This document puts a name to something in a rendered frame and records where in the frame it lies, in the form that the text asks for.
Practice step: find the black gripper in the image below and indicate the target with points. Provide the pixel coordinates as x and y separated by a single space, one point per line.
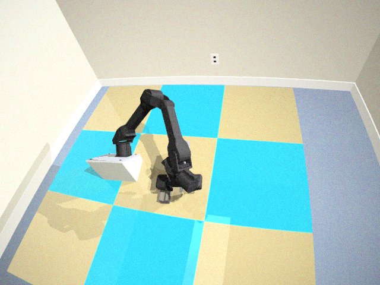
165 183

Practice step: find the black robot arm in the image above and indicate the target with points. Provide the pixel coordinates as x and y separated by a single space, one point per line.
178 149

